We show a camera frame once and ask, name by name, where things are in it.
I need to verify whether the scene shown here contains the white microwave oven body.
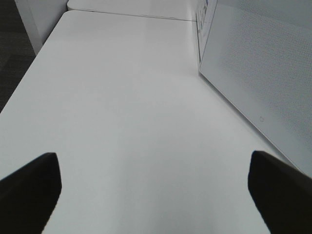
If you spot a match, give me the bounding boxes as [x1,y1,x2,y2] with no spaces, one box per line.
[195,0,312,64]

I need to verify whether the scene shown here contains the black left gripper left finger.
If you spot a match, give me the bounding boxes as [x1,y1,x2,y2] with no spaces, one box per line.
[0,153,62,234]

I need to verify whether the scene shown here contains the white microwave door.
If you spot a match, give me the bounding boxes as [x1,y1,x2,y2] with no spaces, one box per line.
[199,4,312,176]

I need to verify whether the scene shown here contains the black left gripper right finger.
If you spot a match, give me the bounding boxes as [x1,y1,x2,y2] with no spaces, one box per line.
[248,151,312,234]

